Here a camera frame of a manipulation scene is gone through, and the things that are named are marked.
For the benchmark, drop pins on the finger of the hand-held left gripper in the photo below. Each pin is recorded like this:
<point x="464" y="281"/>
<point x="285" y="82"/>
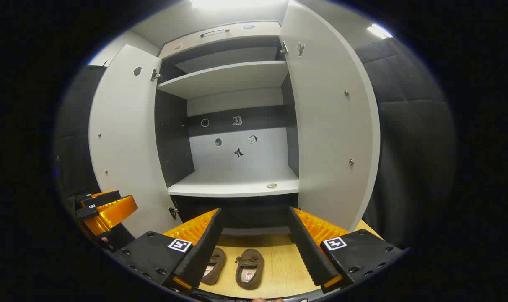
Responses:
<point x="105" y="197"/>
<point x="86" y="213"/>

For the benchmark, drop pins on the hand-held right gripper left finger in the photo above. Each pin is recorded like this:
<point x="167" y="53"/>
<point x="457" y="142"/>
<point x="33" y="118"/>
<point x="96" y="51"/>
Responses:
<point x="203" y="251"/>

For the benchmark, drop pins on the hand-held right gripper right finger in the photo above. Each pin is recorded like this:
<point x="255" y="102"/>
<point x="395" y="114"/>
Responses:
<point x="310" y="251"/>

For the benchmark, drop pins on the brown fuzzy shoe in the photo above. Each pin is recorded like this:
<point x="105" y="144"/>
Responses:
<point x="250" y="268"/>
<point x="216" y="264"/>

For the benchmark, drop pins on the grey shoe cabinet door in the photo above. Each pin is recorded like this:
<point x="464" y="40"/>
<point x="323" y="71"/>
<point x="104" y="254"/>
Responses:
<point x="325" y="134"/>
<point x="124" y="138"/>

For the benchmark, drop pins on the grey shoe cabinet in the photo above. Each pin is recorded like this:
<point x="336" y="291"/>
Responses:
<point x="237" y="180"/>

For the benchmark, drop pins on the metal door hinge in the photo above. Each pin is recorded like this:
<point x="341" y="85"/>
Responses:
<point x="283" y="47"/>
<point x="173" y="212"/>
<point x="155" y="75"/>

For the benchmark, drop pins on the grey cabinet drawer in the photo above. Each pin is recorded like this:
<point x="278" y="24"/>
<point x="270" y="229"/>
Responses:
<point x="237" y="37"/>

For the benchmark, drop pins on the black backdrop cloth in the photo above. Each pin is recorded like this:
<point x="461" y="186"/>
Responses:
<point x="76" y="126"/>
<point x="413" y="126"/>

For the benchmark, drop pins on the ceiling light panel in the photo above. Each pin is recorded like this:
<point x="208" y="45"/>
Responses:
<point x="237" y="3"/>
<point x="379" y="31"/>

